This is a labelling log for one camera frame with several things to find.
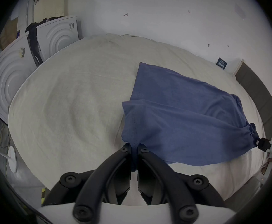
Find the black garment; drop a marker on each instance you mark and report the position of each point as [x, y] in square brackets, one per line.
[32, 40]

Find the person's right hand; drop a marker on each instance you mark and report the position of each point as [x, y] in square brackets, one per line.
[271, 160]

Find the white round disc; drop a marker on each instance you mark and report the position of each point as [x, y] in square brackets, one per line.
[12, 159]

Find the dark padded headboard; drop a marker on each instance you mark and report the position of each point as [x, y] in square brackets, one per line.
[259, 87]

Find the dark blue shirt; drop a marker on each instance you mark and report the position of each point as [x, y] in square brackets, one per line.
[178, 120]

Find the dark blue label card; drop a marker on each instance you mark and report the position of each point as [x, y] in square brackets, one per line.
[221, 63]

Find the brown cardboard piece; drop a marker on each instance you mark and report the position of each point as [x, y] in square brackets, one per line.
[8, 33]

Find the beige perforated panel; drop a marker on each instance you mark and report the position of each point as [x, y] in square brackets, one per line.
[49, 5]

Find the white washing machine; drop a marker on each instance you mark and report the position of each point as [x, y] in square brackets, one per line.
[7, 78]
[56, 37]

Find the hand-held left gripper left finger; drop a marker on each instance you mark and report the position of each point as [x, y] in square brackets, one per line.
[96, 183]

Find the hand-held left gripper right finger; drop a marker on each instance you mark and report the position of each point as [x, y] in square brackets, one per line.
[173, 185]

